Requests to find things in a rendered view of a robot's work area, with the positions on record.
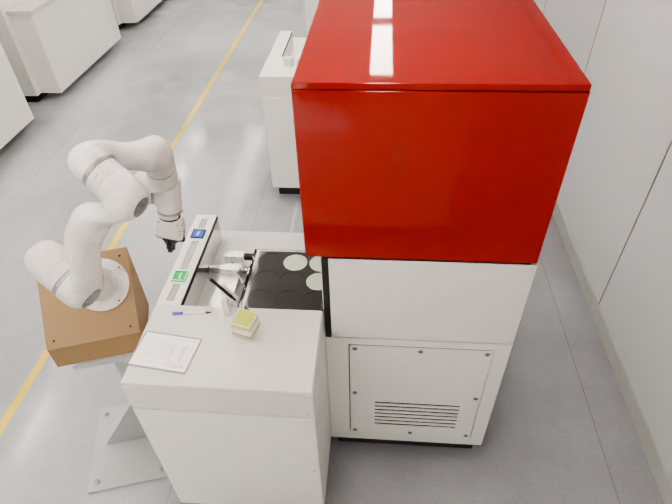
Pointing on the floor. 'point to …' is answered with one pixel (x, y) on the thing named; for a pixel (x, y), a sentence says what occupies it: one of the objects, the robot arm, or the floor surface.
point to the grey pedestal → (121, 441)
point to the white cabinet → (244, 453)
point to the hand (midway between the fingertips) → (171, 246)
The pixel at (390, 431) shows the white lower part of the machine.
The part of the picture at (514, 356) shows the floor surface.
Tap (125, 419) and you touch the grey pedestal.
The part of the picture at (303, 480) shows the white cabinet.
